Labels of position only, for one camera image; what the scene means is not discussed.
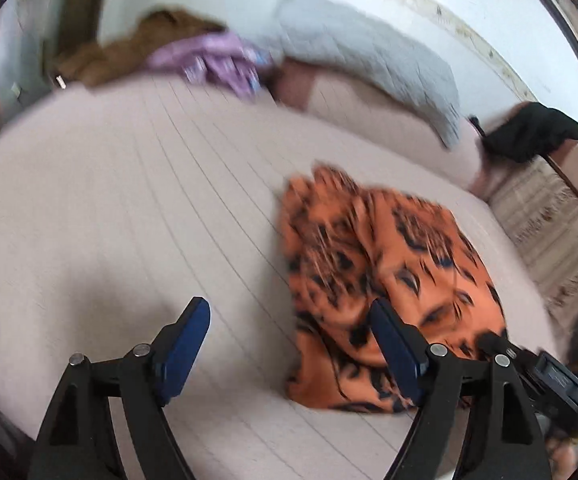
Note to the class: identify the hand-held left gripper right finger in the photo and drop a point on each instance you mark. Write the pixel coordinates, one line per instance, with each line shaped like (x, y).
(394, 347)

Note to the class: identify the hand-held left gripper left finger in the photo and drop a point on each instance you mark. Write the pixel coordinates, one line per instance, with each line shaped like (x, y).
(189, 341)

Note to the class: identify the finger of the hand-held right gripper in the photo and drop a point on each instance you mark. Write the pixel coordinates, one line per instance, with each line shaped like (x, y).
(501, 346)

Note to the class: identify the orange black floral shirt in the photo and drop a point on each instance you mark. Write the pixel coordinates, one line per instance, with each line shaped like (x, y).
(379, 250)

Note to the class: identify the striped floral cushion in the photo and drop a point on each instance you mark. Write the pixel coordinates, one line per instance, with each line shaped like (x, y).
(554, 230)

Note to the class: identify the bed with pink sheet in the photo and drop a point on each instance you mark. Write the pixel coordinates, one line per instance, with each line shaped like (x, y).
(119, 200)

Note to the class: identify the black cloth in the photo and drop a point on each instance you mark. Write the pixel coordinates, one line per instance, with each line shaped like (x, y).
(534, 132)

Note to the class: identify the pink bolster pillow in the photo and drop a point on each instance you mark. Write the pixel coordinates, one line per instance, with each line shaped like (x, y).
(384, 120)

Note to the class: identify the purple floral cloth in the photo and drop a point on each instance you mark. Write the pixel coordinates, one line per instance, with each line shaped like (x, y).
(214, 60)

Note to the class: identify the brown cloth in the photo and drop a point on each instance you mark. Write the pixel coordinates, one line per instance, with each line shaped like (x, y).
(119, 55)

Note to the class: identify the grey quilted pillow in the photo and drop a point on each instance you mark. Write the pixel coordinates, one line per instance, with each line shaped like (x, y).
(369, 50)

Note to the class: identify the wooden door with stained glass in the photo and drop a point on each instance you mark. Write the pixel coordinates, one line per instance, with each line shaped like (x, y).
(24, 35)

